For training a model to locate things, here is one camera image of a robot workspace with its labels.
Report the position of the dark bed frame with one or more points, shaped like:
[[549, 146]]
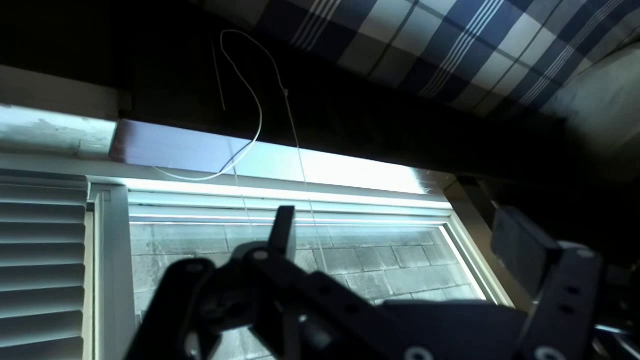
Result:
[[372, 113]]

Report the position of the blue plaid bed sheet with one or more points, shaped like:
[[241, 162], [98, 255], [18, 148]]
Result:
[[452, 47]]

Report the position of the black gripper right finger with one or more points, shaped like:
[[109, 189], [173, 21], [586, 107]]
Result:
[[560, 301]]

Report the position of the white window frame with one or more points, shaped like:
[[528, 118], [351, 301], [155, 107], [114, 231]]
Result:
[[281, 192]]

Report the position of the grey brick building outside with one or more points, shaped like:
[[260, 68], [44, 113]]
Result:
[[372, 260]]

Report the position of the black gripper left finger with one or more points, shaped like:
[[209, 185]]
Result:
[[266, 306]]

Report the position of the white pillow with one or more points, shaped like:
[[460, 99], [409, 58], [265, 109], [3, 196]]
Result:
[[600, 100]]

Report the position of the white slatted window blinds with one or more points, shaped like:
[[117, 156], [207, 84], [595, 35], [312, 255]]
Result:
[[41, 267]]

